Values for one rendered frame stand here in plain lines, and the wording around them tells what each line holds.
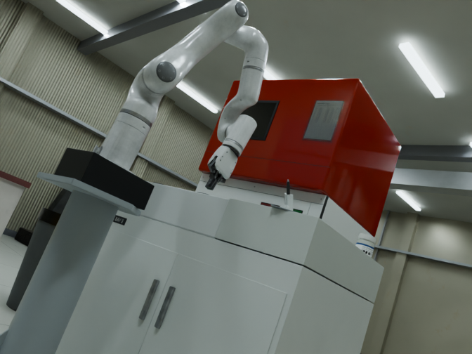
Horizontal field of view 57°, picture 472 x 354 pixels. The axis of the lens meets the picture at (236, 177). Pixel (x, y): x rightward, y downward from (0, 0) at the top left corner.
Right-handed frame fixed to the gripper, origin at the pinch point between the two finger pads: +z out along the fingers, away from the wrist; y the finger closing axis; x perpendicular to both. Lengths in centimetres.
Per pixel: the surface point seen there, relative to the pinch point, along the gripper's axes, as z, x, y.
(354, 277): 8, 50, -35
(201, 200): 8.6, 2.6, 2.8
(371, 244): -12, 45, -48
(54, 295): 59, -11, 24
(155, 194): 10.5, -22.1, 2.4
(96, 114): -263, -726, -296
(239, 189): -27, -35, -53
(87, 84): -300, -733, -243
